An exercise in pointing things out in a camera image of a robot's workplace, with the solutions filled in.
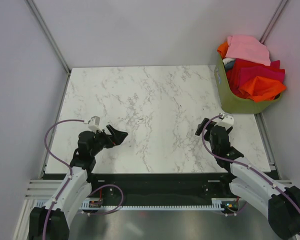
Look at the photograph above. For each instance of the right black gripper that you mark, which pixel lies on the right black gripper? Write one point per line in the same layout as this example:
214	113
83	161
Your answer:
198	131

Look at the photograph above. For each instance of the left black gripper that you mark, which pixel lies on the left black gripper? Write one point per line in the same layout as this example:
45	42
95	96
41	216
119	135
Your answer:
118	136

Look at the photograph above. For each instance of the magenta t shirt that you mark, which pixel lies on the magenta t shirt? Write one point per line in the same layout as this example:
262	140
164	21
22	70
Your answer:
248	73

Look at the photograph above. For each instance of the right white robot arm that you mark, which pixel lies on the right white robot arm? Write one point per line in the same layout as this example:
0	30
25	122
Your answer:
279	204

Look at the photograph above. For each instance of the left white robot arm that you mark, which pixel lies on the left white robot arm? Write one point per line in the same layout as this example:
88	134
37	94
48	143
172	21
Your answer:
52	221

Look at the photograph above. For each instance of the green laundry basket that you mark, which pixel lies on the green laundry basket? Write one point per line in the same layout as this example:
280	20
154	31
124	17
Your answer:
232	104

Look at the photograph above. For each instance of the red t shirt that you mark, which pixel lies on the red t shirt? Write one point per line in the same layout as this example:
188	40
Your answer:
233	74

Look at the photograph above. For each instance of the white grey cloth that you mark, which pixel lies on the white grey cloth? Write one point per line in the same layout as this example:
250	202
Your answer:
228	63

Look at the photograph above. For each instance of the dark orange t shirt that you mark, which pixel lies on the dark orange t shirt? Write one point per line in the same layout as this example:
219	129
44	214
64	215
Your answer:
223	49

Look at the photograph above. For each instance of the pink t shirt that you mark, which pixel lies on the pink t shirt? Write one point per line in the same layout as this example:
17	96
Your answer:
248	48

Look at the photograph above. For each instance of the crimson t shirt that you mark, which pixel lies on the crimson t shirt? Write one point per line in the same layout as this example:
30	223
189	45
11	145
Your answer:
275	64

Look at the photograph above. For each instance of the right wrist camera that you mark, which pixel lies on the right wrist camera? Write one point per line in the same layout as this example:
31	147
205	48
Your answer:
226	120

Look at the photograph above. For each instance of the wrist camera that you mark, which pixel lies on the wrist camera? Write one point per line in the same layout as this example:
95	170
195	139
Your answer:
226	120
93	124

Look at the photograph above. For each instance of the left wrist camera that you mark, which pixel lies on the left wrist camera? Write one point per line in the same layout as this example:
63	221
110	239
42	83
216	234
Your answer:
93	124

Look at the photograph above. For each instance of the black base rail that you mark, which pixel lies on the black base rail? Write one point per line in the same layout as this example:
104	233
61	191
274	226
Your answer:
160	189

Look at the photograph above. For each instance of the white cable duct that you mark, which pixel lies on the white cable duct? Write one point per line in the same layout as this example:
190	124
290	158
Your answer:
217	205

